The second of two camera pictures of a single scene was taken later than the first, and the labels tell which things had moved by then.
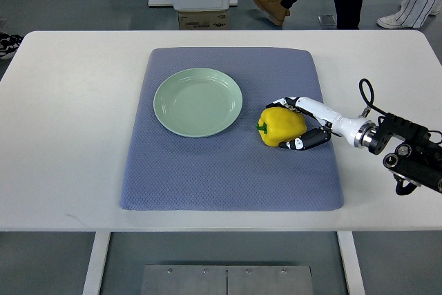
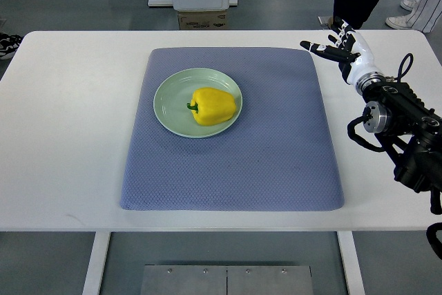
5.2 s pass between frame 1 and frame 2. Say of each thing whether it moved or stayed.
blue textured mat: stayed
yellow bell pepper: moved
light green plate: stayed
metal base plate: stayed
